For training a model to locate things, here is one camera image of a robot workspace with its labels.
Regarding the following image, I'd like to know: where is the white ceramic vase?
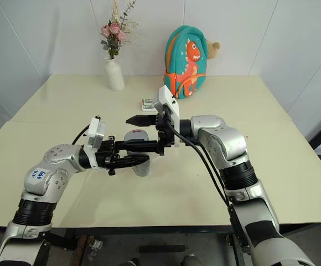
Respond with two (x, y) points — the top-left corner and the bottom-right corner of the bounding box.
(105, 57), (126, 91)

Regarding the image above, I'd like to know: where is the black metal table frame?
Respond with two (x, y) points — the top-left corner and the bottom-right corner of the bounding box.
(48, 224), (321, 266)

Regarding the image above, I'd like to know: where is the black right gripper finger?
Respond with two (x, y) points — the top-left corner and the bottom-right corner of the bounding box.
(125, 114), (157, 127)
(128, 140), (161, 153)

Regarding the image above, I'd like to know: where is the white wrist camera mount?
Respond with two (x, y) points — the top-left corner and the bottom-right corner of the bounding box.
(82, 116), (107, 170)
(152, 85), (182, 148)

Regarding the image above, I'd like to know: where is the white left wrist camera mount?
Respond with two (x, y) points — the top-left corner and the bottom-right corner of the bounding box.
(82, 116), (107, 170)

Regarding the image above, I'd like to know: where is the grey jar lid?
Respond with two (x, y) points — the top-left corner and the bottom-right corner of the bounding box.
(123, 129), (151, 143)

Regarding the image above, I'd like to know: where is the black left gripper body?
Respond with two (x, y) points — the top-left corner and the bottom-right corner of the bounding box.
(96, 135), (117, 176)

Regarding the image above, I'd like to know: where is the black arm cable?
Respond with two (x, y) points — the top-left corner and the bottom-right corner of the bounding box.
(168, 126), (227, 200)
(164, 110), (231, 207)
(71, 127), (91, 145)

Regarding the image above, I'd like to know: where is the white label blue writing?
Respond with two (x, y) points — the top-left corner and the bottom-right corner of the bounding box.
(29, 167), (48, 186)

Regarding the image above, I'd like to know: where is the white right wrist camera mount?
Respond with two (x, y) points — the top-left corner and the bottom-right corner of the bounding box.
(152, 85), (182, 148)

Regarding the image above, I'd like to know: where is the teal dinosaur backpack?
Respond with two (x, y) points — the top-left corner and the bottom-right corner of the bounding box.
(163, 24), (209, 100)

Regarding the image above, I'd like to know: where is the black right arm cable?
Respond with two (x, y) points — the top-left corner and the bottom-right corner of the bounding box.
(168, 126), (227, 200)
(164, 110), (231, 207)

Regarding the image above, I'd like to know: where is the brown plush bear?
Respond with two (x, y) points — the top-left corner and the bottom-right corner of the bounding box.
(205, 39), (222, 60)

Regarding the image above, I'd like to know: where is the clear plastic jar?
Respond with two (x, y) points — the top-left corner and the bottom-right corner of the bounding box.
(126, 140), (153, 177)

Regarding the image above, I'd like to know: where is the small white box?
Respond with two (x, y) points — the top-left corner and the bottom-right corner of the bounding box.
(140, 98), (158, 112)

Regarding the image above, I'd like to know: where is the pink flower bouquet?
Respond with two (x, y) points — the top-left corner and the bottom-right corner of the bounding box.
(100, 0), (142, 60)

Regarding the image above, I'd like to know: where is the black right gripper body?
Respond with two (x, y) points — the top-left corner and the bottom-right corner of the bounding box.
(154, 109), (176, 156)

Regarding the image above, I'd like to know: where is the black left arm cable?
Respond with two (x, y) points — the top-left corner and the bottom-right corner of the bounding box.
(71, 127), (91, 145)

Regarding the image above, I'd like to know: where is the dark rounded shape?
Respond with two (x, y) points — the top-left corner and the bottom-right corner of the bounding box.
(117, 257), (142, 266)
(180, 254), (203, 266)

